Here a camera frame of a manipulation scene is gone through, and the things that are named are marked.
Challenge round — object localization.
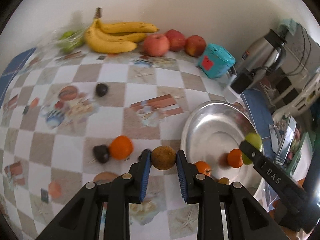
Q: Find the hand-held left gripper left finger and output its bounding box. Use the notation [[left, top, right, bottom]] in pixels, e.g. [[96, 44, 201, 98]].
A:
[[36, 149, 152, 240]]

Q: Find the black power adapter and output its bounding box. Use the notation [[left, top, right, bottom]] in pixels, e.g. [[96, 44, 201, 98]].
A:
[[230, 74, 255, 93]]

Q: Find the red apple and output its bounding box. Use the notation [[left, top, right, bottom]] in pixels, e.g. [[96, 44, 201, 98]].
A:
[[143, 34, 170, 57], [164, 29, 186, 52], [185, 35, 207, 57]]

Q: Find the steel thermos jug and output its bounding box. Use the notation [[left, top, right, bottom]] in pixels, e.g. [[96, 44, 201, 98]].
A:
[[236, 29, 287, 85]]

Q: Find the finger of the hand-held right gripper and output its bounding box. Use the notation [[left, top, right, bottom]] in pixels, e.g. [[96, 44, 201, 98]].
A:
[[239, 140, 298, 193]]

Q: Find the white plastic basket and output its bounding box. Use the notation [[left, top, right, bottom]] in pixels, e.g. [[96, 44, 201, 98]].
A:
[[272, 75, 320, 120]]

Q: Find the smartphone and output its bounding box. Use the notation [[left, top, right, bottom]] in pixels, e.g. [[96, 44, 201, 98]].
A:
[[275, 116, 297, 165]]

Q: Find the orange mandarin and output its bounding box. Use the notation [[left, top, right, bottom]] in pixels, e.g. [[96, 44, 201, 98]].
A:
[[227, 149, 244, 168], [194, 161, 212, 177], [109, 135, 134, 160]]

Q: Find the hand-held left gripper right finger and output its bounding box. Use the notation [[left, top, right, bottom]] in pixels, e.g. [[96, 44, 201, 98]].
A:
[[176, 150, 285, 240]]

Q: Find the light teal cloth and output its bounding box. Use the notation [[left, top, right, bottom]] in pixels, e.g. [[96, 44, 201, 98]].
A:
[[279, 19, 298, 34]]

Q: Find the clear bag of green pears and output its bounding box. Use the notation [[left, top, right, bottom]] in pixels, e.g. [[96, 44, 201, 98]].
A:
[[54, 29, 87, 54]]

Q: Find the round metal plate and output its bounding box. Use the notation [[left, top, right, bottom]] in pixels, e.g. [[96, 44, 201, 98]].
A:
[[180, 100, 263, 195]]

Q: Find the green mango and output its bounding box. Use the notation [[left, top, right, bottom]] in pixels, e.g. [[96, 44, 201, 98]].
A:
[[241, 133, 263, 165]]

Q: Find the teal plastic box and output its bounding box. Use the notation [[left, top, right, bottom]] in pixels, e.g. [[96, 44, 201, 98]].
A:
[[197, 43, 236, 78]]

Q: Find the grey cardboard box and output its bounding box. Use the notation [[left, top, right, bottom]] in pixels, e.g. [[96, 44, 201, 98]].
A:
[[280, 22, 320, 78]]

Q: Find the yellow banana bunch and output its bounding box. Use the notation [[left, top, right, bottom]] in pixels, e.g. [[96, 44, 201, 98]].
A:
[[84, 7, 160, 54]]

